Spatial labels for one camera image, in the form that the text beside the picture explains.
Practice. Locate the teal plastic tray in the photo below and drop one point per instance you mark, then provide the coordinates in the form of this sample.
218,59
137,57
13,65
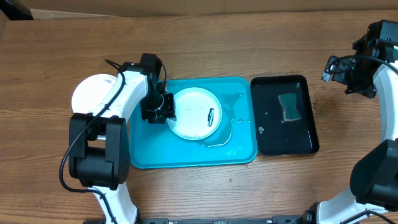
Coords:
154,146

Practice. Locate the pink white plate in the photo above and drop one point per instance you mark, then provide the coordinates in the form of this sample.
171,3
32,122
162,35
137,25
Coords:
91,91

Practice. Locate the light blue plate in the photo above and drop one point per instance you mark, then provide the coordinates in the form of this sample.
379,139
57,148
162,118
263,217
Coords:
198,114

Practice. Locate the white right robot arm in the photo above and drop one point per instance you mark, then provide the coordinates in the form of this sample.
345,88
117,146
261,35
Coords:
373,183

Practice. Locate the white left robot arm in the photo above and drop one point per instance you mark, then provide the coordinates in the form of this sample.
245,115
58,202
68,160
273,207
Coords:
97,159

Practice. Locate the dark object in corner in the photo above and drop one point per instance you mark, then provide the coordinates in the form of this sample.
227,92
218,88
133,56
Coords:
14,10

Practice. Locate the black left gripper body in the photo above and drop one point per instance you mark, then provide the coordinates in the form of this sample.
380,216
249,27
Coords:
156,107

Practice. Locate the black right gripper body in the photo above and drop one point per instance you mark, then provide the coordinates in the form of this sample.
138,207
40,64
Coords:
337,74

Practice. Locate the black plastic tray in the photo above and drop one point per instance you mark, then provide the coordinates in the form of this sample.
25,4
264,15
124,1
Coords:
274,136

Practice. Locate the green sponge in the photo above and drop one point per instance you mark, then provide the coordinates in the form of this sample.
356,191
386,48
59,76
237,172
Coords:
288,102

